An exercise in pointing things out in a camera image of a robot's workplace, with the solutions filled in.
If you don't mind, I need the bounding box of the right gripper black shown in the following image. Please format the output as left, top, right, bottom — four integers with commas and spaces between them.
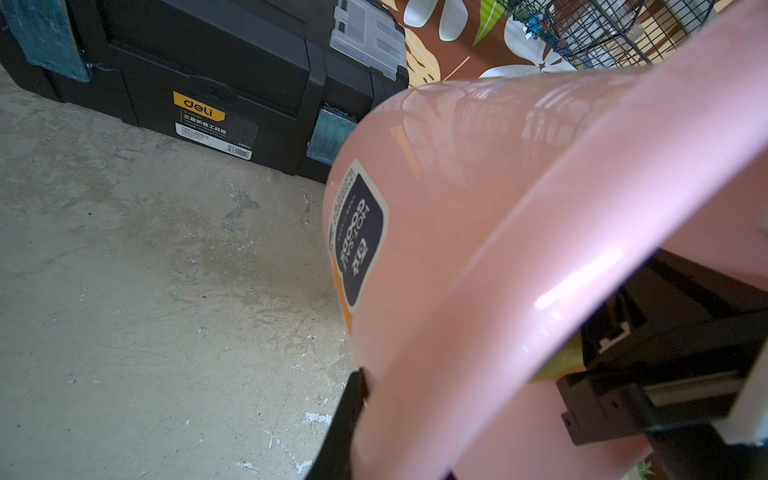
557, 250, 767, 479

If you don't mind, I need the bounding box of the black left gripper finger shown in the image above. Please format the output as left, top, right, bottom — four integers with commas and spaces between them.
305, 368, 369, 480

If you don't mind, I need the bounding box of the pink plastic bucket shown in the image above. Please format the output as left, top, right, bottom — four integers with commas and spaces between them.
323, 1, 767, 479

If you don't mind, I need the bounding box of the yellow microfiber cloth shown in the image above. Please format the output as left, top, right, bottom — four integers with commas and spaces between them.
529, 333, 585, 384

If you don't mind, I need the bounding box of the black plastic toolbox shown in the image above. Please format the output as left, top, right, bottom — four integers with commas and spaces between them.
1, 1, 409, 182

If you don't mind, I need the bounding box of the black wire basket back wall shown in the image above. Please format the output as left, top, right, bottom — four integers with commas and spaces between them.
507, 0, 717, 69

